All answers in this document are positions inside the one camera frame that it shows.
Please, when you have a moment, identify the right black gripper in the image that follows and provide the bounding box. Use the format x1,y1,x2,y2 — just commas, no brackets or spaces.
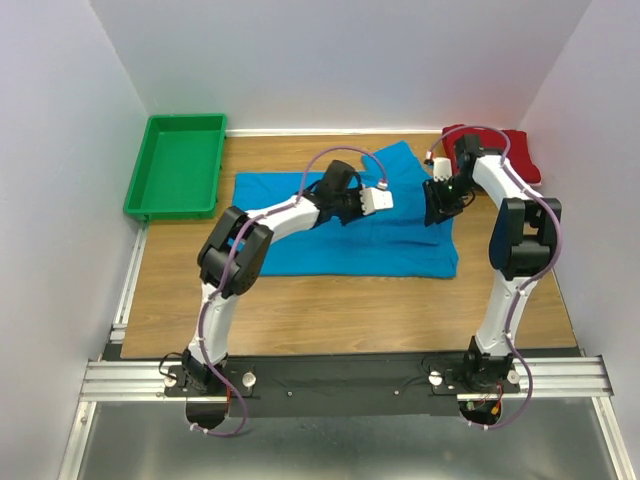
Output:
420,174,478,227

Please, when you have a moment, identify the blue t shirt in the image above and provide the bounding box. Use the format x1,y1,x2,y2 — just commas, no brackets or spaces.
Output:
261,141,458,279

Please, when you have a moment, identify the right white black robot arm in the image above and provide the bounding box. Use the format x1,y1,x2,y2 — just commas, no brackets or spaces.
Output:
423,134,562,392

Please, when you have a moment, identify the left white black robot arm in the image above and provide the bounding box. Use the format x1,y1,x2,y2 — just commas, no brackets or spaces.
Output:
181,160,393,395

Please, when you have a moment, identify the folded red t shirt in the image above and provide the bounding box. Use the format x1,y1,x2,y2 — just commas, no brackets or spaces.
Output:
441,124,542,184

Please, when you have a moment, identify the green plastic tray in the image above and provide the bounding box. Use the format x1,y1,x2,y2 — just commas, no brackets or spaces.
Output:
123,113,227,222

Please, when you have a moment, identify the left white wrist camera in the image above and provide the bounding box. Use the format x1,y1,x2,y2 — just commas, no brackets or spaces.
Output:
359,187,394,216

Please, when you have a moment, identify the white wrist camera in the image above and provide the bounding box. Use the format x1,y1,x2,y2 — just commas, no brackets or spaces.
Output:
432,157,453,182
359,187,394,216

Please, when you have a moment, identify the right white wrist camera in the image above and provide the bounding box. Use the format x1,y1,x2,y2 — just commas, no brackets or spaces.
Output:
432,157,453,182

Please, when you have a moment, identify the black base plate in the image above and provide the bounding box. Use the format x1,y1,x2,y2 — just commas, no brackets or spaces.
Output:
159,351,522,429

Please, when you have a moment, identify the aluminium frame rail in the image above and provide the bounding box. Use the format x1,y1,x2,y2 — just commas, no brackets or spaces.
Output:
80,357,613,402

